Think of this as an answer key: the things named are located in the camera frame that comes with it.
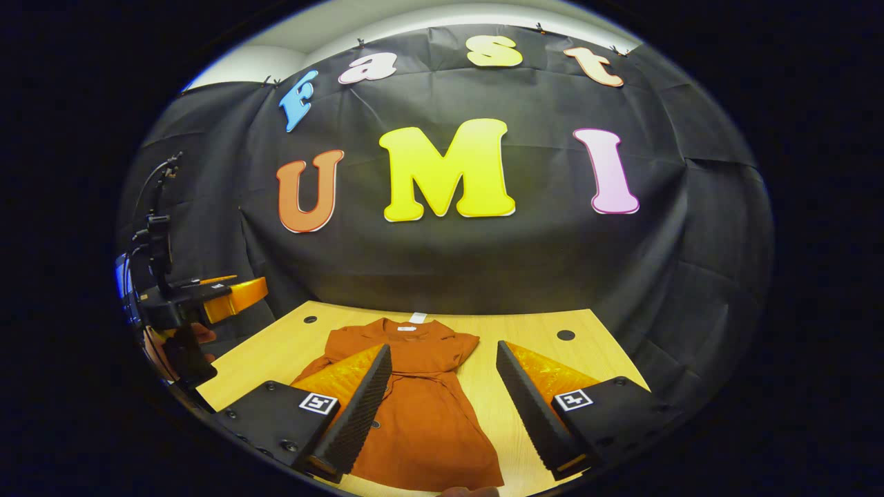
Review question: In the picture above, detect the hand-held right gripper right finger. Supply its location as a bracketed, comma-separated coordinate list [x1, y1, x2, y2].
[495, 340, 681, 482]

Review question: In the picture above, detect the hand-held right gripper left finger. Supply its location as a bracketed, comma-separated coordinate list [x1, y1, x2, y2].
[211, 344, 393, 484]

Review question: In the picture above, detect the orange button-up garment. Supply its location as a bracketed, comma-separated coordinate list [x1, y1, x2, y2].
[290, 314, 505, 492]

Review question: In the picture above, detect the computer monitor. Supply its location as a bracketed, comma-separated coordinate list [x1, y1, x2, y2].
[114, 252, 135, 325]

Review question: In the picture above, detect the black backdrop cloth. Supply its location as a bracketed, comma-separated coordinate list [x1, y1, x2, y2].
[117, 24, 774, 415]

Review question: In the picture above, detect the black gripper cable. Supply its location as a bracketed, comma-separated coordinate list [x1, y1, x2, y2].
[131, 155, 180, 235]

